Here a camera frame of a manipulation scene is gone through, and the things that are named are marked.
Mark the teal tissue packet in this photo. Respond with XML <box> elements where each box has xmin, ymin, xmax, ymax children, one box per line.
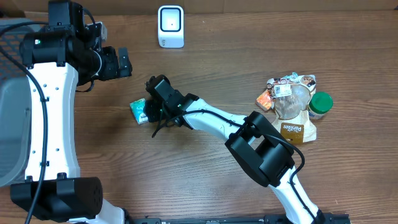
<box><xmin>129</xmin><ymin>98</ymin><xmax>149</xmax><ymax>125</ymax></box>

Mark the orange snack packet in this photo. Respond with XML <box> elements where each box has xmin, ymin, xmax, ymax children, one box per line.
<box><xmin>256</xmin><ymin>90</ymin><xmax>274</xmax><ymax>111</ymax></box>

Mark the clear brown bread bag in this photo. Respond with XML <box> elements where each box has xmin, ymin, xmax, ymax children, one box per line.
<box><xmin>267</xmin><ymin>75</ymin><xmax>317</xmax><ymax>144</ymax></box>

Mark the green lid jar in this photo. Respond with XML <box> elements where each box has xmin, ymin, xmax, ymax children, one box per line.
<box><xmin>308</xmin><ymin>92</ymin><xmax>333</xmax><ymax>119</ymax></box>

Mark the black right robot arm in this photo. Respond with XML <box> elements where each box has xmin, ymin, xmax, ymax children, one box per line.
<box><xmin>146</xmin><ymin>75</ymin><xmax>326</xmax><ymax>223</ymax></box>

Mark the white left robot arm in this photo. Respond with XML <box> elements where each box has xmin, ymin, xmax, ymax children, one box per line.
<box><xmin>11</xmin><ymin>1</ymin><xmax>132</xmax><ymax>223</ymax></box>

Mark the white barcode scanner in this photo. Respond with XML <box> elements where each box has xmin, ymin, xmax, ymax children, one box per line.
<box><xmin>157</xmin><ymin>5</ymin><xmax>185</xmax><ymax>49</ymax></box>

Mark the grey plastic basket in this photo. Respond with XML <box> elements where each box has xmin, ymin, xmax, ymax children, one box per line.
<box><xmin>0</xmin><ymin>17</ymin><xmax>43</xmax><ymax>187</ymax></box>

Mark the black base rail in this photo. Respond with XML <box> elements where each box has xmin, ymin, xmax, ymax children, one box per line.
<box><xmin>124</xmin><ymin>213</ymin><xmax>351</xmax><ymax>224</ymax></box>

